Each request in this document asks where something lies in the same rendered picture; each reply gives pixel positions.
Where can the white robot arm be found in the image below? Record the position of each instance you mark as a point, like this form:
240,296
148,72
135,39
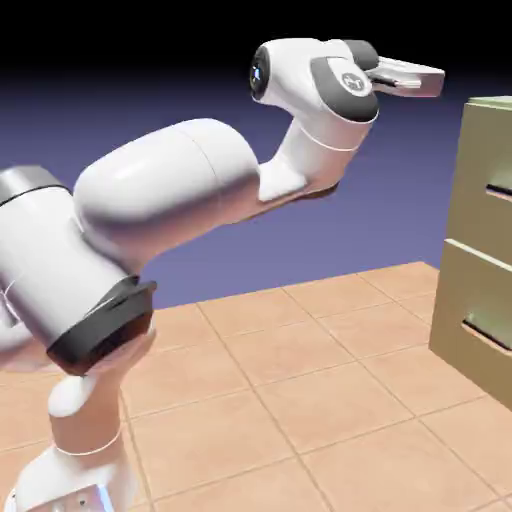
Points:
160,188

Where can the olive green cabinet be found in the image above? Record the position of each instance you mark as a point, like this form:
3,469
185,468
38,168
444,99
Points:
472,132

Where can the olive green drawer front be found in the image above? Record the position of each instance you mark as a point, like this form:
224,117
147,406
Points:
468,160
452,288

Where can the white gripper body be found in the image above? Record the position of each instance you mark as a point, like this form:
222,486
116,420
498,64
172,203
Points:
416,78

